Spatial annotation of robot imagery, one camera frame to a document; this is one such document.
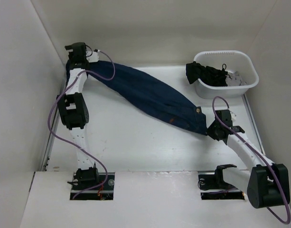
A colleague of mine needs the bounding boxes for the dark blue denim trousers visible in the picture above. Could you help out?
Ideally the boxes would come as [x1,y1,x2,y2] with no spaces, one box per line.
[65,59,208,136]

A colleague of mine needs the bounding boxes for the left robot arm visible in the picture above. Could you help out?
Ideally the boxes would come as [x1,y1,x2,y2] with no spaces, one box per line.
[57,42,100,190]

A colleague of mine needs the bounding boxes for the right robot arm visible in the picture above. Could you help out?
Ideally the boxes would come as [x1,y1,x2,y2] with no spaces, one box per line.
[207,110,290,209]

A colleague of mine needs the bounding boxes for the grey white garment in basket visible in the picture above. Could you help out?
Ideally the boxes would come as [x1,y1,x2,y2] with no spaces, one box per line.
[225,71,247,86]

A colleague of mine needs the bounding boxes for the black garment in basket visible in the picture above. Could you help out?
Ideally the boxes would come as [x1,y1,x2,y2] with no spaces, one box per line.
[186,61,228,87]

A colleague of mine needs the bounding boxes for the white plastic laundry basket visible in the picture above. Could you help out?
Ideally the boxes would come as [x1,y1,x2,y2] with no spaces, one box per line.
[193,49,259,99]

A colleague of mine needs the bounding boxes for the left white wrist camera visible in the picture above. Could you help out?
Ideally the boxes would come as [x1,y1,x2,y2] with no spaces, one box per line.
[86,50,100,63]

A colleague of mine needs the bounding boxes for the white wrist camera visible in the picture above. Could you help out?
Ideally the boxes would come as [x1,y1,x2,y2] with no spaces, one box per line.
[230,111,237,122]
[86,50,100,63]

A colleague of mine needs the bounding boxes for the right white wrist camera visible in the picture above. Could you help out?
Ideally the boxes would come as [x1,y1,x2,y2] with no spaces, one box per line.
[230,111,237,122]

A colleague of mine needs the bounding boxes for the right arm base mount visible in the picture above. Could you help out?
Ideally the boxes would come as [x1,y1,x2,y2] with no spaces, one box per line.
[197,164,250,200]

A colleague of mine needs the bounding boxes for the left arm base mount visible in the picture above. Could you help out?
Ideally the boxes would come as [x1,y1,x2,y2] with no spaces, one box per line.
[68,168,115,201]

